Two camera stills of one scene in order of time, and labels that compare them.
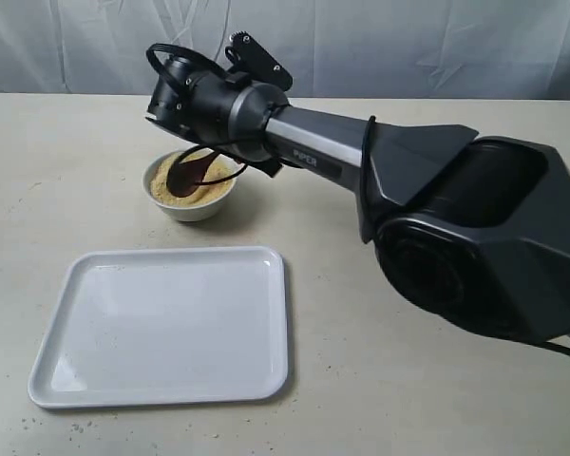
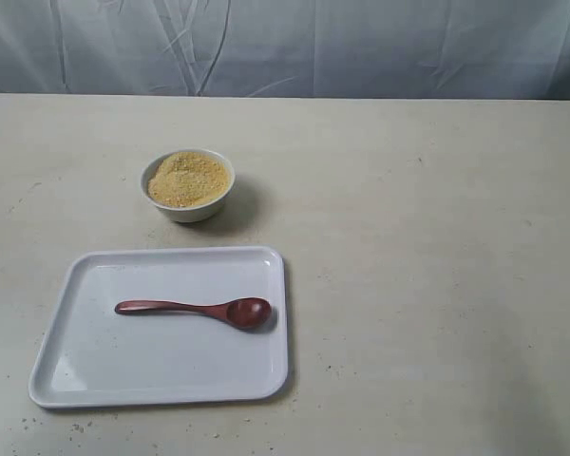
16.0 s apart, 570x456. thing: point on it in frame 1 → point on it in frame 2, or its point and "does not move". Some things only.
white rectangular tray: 152,326 does not move
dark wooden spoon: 184,178 → 246,312
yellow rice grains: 218,167 does not move
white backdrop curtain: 378,49 does not move
